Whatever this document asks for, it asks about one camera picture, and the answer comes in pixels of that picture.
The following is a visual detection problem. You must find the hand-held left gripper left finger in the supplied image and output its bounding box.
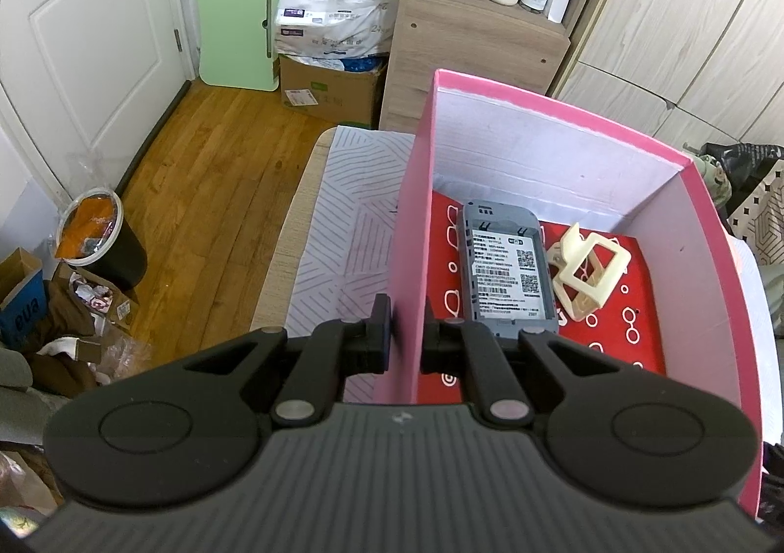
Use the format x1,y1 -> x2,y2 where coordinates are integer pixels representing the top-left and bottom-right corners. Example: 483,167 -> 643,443
184,294 -> 393,429

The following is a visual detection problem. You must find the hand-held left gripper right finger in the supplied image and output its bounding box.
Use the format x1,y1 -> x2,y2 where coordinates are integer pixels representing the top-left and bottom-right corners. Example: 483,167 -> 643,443
421,302 -> 621,430

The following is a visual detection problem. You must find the pink cardboard box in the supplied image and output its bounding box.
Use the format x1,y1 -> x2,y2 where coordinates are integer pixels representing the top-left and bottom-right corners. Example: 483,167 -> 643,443
371,69 -> 766,520

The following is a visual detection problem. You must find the grey device with label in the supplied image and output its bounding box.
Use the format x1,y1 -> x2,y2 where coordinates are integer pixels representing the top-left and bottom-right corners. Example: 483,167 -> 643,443
456,199 -> 560,346

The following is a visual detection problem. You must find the line-patterned bed sheet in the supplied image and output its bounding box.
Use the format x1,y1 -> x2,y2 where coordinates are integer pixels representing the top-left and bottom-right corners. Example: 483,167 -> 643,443
251,127 -> 423,407

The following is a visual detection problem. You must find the red printed box liner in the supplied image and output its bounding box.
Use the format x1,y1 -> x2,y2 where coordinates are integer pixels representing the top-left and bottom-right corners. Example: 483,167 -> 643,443
416,189 -> 668,407

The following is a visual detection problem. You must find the brown cardboard box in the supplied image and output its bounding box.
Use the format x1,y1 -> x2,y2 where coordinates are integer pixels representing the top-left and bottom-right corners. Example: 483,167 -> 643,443
278,53 -> 388,128

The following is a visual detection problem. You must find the dark trash bin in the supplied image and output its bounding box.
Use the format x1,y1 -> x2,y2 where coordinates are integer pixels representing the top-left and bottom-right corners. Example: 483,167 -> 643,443
55,190 -> 148,290

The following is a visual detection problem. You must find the wooden shelf cabinet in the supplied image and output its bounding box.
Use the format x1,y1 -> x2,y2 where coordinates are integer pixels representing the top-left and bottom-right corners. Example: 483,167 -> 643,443
380,0 -> 641,134

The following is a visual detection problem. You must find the brown paper bag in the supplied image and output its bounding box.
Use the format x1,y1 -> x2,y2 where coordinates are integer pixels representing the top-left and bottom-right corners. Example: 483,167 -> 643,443
30,265 -> 136,401

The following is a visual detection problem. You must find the pack of tissue paper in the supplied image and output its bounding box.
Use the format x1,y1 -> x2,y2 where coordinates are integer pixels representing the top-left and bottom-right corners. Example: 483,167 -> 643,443
274,0 -> 396,60

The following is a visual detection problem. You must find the green board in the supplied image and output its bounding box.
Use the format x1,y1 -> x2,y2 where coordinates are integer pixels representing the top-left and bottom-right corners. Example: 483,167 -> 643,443
190,0 -> 284,91

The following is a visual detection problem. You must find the dark patterned cloth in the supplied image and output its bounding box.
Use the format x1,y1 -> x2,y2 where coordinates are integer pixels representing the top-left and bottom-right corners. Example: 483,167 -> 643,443
698,142 -> 784,266

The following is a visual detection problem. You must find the cardboard box with blue print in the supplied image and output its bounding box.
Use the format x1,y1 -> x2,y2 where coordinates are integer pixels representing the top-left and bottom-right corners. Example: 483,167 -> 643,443
0,248 -> 47,349

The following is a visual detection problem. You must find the white door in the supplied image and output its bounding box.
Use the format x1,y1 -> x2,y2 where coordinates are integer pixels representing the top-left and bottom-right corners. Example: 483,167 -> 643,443
0,0 -> 203,211

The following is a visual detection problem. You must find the light wooden wardrobe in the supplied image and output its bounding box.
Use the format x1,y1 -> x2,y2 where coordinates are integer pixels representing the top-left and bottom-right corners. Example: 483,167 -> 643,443
554,0 -> 784,155

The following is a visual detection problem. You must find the cream 3D-printed frame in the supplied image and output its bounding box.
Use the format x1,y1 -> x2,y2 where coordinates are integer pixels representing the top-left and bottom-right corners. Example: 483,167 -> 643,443
546,222 -> 632,322

